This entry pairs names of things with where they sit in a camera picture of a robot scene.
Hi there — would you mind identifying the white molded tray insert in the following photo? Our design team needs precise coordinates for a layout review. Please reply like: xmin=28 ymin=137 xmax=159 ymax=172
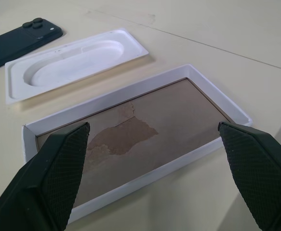
xmin=4 ymin=26 xmax=150 ymax=105

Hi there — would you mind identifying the dark blue smartphone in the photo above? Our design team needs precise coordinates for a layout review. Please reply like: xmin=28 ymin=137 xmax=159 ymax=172
xmin=0 ymin=17 xmax=64 ymax=75

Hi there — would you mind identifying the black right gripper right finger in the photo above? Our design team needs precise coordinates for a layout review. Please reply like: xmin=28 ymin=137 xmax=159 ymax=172
xmin=217 ymin=121 xmax=281 ymax=231

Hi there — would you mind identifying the white box base brown inside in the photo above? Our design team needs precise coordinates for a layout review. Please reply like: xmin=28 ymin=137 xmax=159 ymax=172
xmin=22 ymin=64 xmax=254 ymax=223

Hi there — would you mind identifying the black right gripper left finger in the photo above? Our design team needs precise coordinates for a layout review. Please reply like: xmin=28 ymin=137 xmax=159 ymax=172
xmin=0 ymin=121 xmax=91 ymax=231

